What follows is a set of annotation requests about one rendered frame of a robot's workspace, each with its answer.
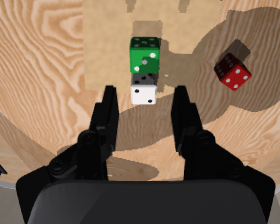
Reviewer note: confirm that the beige flat mat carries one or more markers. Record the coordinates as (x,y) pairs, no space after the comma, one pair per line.
(182,27)

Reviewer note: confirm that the green die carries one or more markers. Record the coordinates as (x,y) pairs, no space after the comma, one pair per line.
(144,55)

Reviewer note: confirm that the red die with white pips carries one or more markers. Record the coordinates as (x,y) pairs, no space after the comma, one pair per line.
(232,72)

